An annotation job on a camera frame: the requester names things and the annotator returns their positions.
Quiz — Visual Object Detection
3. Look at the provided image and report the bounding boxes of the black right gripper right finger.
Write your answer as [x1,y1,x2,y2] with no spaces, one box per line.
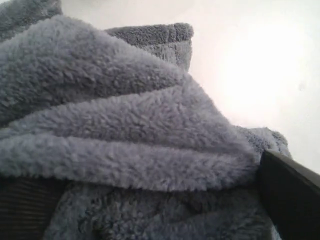
[257,150,320,240]

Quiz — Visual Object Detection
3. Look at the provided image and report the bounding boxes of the grey fluffy towel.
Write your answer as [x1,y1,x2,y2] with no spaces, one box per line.
[0,0,290,240]

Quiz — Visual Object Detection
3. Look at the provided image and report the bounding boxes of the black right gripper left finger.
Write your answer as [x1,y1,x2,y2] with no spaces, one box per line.
[0,177,67,240]

